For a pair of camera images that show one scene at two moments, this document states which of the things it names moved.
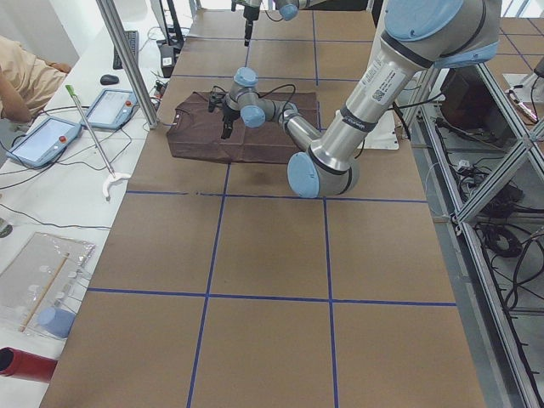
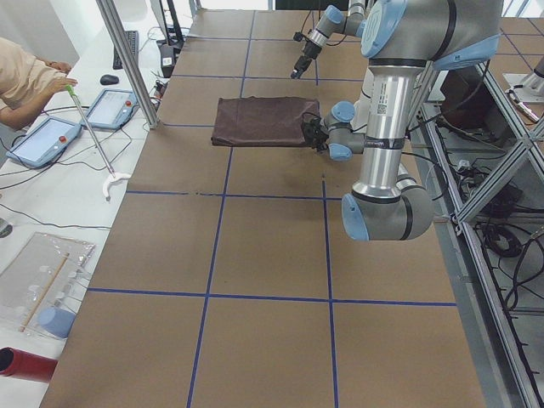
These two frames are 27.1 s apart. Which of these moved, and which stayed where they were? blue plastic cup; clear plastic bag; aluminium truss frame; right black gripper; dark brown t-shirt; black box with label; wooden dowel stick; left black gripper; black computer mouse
Moved: dark brown t-shirt; left black gripper; right black gripper
Stayed: black box with label; blue plastic cup; wooden dowel stick; black computer mouse; clear plastic bag; aluminium truss frame
